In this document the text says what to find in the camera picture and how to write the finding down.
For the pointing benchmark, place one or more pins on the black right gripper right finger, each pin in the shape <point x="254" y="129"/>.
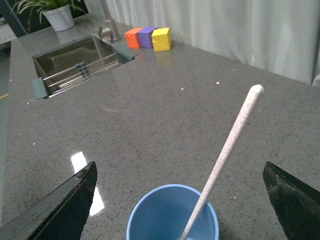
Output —
<point x="296" y="204"/>

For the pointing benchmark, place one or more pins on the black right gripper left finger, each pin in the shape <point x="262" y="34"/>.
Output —
<point x="61" y="215"/>

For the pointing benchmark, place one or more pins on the pink speckled chopstick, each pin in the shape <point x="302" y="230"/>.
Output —
<point x="242" y="118"/>

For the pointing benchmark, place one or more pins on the light blue cup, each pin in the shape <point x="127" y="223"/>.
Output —
<point x="163" y="213"/>

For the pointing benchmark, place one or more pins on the green steel sink rack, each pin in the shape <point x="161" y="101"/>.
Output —
<point x="80" y="72"/>

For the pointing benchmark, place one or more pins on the steel sink basin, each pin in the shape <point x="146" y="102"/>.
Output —
<point x="70" y="57"/>

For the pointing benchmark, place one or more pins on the white curtain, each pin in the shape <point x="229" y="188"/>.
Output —
<point x="279" y="36"/>

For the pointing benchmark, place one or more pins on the orange foam cube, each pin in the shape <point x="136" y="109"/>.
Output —
<point x="132" y="38"/>

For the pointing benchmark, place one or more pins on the steel faucet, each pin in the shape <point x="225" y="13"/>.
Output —
<point x="111" y="29"/>

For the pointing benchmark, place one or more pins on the potted plant white pot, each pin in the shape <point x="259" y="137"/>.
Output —
<point x="58" y="13"/>

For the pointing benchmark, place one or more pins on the purple foam cube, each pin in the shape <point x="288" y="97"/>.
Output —
<point x="145" y="37"/>

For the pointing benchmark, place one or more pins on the yellow foam cube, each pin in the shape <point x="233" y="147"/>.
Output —
<point x="161" y="39"/>

